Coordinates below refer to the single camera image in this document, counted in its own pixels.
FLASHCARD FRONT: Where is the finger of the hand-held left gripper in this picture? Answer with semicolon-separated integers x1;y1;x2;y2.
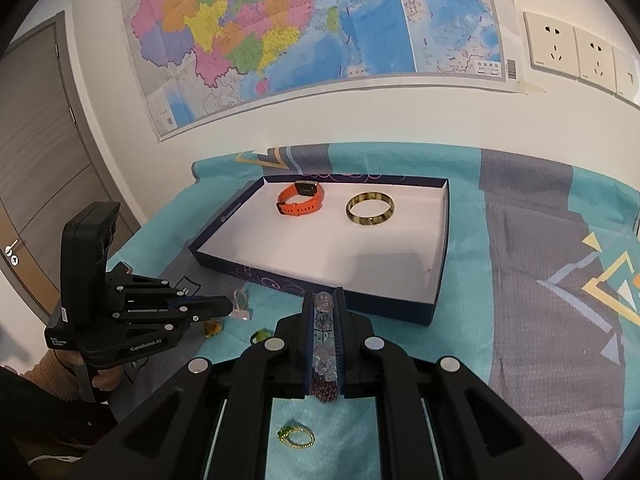
106;261;235;312
112;306;232;348

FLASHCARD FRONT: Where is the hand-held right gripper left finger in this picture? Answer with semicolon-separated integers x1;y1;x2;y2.
65;292;314;480

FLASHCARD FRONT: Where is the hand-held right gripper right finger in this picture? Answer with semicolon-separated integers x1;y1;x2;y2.
335;287;583;480

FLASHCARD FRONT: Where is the clear crystal bead bracelet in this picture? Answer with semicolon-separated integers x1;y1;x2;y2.
312;290;337;377

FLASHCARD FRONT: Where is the pink charm with clear loop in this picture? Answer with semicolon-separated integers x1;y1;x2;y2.
232;287;254;321

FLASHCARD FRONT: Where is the gold ring with green stone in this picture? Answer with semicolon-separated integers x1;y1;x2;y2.
277;423;316;450

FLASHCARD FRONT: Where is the dark blue box tray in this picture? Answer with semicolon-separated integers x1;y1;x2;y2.
188;176;451;326

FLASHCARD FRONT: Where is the person's left hand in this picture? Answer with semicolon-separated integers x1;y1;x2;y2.
90;366;124;392

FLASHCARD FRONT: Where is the amber bangle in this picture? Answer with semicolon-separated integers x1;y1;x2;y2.
346;191;396;226

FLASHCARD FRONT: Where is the grey wooden door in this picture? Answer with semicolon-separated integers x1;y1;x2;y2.
0;10;147;322

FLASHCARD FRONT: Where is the orange smartwatch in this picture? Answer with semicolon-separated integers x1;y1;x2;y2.
276;180;326;217

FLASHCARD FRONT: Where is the person's dark clothing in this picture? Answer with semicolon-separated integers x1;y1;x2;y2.
0;365;121;480

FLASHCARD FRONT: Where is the teal and grey printed blanket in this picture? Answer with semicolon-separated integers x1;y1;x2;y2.
105;142;640;480

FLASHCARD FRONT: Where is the white cable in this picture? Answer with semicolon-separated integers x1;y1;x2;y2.
25;452;81;467

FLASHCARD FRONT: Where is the colourful wall map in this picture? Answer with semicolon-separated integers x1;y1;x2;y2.
120;0;519;144

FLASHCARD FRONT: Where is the white wall socket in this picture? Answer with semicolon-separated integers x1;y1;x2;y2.
523;11;581;79
612;47;640;109
574;27;617;94

